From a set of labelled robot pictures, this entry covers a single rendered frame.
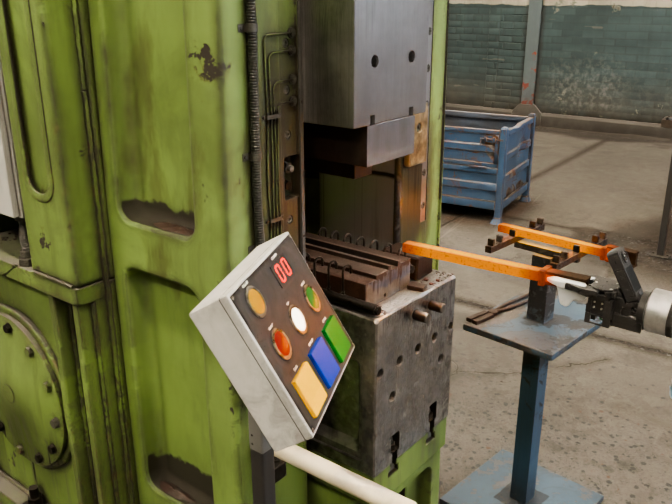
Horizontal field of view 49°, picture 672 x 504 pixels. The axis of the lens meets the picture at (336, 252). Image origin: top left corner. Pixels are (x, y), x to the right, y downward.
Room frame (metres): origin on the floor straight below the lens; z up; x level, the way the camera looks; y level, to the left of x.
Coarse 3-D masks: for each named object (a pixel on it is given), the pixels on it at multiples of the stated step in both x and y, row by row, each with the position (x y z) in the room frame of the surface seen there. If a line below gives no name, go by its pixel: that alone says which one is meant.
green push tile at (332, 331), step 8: (328, 320) 1.32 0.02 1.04; (336, 320) 1.34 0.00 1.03; (328, 328) 1.29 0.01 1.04; (336, 328) 1.32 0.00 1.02; (328, 336) 1.28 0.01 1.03; (336, 336) 1.30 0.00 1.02; (344, 336) 1.33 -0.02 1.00; (336, 344) 1.28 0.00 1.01; (344, 344) 1.31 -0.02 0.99; (336, 352) 1.27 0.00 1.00; (344, 352) 1.29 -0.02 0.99
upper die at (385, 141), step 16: (304, 128) 1.77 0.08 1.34; (320, 128) 1.74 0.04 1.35; (336, 128) 1.71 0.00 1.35; (368, 128) 1.66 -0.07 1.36; (384, 128) 1.71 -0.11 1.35; (400, 128) 1.76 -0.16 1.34; (304, 144) 1.77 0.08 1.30; (320, 144) 1.74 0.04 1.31; (336, 144) 1.71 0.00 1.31; (352, 144) 1.68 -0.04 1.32; (368, 144) 1.66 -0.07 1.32; (384, 144) 1.71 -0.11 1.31; (400, 144) 1.76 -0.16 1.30; (336, 160) 1.71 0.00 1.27; (352, 160) 1.68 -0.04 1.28; (368, 160) 1.66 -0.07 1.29; (384, 160) 1.71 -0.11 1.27
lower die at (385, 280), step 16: (320, 240) 1.93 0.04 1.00; (336, 240) 1.96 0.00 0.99; (336, 256) 1.83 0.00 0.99; (352, 256) 1.80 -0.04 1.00; (384, 256) 1.80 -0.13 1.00; (400, 256) 1.82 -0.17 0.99; (320, 272) 1.74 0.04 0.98; (336, 272) 1.74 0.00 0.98; (352, 272) 1.74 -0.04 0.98; (368, 272) 1.71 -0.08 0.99; (384, 272) 1.72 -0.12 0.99; (400, 272) 1.78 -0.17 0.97; (336, 288) 1.71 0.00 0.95; (352, 288) 1.68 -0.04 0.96; (368, 288) 1.66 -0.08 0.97; (384, 288) 1.72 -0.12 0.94; (400, 288) 1.78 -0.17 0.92
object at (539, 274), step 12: (408, 252) 1.71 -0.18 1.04; (420, 252) 1.69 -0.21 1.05; (432, 252) 1.67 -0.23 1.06; (444, 252) 1.65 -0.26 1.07; (456, 252) 1.64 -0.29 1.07; (468, 264) 1.61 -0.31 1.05; (480, 264) 1.59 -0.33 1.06; (492, 264) 1.57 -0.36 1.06; (504, 264) 1.55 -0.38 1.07; (516, 264) 1.55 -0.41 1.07; (516, 276) 1.53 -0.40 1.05; (528, 276) 1.52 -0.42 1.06; (540, 276) 1.49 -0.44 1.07; (564, 276) 1.47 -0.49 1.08; (576, 276) 1.46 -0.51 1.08; (588, 276) 1.46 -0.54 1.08
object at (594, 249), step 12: (504, 228) 2.18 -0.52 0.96; (516, 228) 2.15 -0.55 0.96; (528, 228) 2.15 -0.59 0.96; (540, 240) 2.09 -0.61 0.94; (552, 240) 2.06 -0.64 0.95; (564, 240) 2.04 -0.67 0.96; (576, 240) 2.04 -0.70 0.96; (588, 252) 1.98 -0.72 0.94; (600, 252) 1.96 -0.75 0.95; (636, 252) 1.90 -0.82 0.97; (636, 264) 1.91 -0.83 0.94
